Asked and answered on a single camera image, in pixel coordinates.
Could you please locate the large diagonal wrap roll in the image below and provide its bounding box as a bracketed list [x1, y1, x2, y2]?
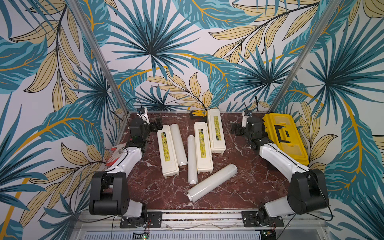
[187, 164, 238, 203]

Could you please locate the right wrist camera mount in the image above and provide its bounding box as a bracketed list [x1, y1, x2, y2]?
[242, 110, 252, 128]

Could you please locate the middle white dispenser box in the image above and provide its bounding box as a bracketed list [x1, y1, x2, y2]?
[194, 122, 214, 174]

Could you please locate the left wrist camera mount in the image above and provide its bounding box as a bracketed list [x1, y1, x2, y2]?
[137, 107, 150, 124]

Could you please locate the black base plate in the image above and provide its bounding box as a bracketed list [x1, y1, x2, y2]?
[120, 212, 163, 229]
[241, 211, 284, 228]

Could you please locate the thin middle wrap roll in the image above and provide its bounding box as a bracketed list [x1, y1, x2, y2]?
[188, 135, 198, 185]

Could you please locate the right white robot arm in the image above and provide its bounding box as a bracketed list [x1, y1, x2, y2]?
[231, 114, 330, 225]

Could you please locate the left thick wrap roll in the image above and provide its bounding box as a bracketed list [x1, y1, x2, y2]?
[170, 124, 188, 168]

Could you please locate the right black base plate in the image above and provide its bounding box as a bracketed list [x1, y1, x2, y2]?
[241, 211, 284, 228]

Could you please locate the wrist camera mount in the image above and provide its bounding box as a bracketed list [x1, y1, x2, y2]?
[137, 107, 150, 124]
[242, 110, 252, 128]

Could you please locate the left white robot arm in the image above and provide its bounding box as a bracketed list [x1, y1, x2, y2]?
[89, 118, 163, 221]

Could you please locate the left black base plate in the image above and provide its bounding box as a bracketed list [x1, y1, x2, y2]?
[120, 212, 163, 229]

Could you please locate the yellow black toolbox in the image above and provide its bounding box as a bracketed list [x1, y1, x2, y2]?
[263, 113, 309, 166]

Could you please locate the left white dispenser box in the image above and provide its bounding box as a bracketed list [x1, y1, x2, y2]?
[157, 125, 179, 179]

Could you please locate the white dispenser box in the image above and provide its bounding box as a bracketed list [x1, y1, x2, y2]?
[157, 125, 179, 179]
[194, 122, 214, 174]

